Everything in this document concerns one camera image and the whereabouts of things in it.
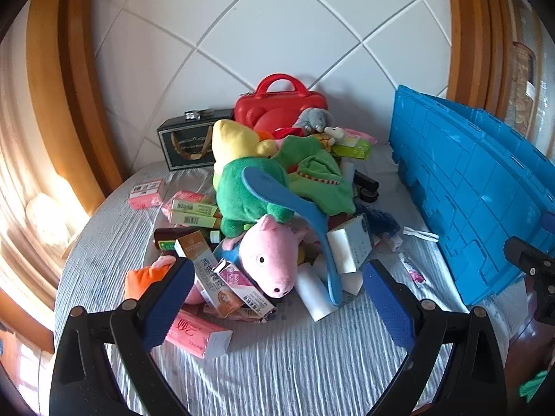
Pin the green pink wipes packet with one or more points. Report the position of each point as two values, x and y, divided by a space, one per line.
353 149

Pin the dark green plush frog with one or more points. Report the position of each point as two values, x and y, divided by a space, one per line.
234 190

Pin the dark box with gold print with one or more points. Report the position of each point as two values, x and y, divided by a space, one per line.
186 147

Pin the white cylinder bottle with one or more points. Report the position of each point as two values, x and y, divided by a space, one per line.
314 299

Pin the grey cloth-covered desktop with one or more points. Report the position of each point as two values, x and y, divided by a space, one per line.
282 368

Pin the patterned wall hanging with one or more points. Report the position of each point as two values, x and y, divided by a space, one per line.
523 73

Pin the small white yellow plush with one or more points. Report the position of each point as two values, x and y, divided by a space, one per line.
334 134

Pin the green cloth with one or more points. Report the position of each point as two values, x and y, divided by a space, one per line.
533 388

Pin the pink white medicine box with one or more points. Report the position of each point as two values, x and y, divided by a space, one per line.
243 288

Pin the pink pig plush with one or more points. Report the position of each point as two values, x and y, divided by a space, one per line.
269 255

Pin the beige curtain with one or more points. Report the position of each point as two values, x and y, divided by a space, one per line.
26 173

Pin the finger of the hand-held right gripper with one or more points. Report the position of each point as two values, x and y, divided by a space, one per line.
527 258

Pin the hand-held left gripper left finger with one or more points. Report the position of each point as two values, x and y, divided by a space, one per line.
171 303

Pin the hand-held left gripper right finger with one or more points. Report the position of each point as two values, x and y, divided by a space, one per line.
386 307

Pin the small pink white tube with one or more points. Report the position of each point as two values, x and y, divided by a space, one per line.
414 273

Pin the red plastic carry case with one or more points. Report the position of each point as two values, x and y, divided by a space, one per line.
277 104

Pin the white plastic clip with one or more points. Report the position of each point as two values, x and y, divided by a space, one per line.
420 234

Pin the orange plush toy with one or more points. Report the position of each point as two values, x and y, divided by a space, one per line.
138 279

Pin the black desk tool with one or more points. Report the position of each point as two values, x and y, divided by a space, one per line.
366 186

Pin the dark blue mesh sponge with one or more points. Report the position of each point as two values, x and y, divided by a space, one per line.
383 221

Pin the wooden wall trim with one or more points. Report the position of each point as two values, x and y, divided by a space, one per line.
65 73
472 30

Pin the white sponge block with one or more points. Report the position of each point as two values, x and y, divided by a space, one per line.
351 284

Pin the brown bottle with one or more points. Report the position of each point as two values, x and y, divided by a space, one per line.
169 236

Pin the green crocodile plush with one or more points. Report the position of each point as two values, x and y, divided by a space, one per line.
316 169

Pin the pink soap box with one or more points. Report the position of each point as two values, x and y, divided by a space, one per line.
195 333

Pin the yellow plush toy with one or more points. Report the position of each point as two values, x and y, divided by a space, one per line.
234 141

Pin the blue plastic crate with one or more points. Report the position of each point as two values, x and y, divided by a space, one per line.
468 190

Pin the white grey carton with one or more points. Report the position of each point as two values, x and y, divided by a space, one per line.
349 247

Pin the grey plush toy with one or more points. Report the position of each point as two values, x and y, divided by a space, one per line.
312 119

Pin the orange white carton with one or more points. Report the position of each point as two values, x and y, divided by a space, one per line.
201 260

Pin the pink tissue pack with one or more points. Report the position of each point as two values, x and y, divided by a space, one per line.
145 195
182 195

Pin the pink red plush toy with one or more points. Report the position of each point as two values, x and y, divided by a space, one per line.
286 132

